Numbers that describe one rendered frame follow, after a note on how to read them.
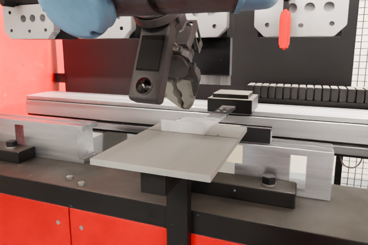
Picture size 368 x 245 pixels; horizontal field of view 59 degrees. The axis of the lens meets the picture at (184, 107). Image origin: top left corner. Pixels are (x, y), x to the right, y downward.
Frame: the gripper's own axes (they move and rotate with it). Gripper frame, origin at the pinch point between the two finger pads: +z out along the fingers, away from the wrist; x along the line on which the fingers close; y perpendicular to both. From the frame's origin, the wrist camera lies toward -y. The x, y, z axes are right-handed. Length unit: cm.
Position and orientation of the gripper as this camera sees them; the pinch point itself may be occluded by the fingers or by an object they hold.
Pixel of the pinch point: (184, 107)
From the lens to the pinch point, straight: 59.1
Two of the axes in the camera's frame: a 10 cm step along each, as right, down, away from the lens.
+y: 2.7, -7.7, 5.8
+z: 2.3, 6.4, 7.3
